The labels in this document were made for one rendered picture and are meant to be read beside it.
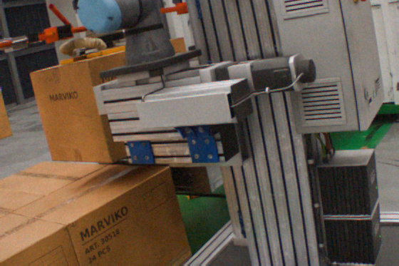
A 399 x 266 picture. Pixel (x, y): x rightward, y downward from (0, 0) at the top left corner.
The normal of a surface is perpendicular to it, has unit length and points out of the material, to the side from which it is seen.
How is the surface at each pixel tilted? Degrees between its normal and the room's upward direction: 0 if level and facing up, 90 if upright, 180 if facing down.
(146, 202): 90
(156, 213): 90
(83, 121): 90
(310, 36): 90
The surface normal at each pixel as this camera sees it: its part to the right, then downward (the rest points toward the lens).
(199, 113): -0.50, 0.27
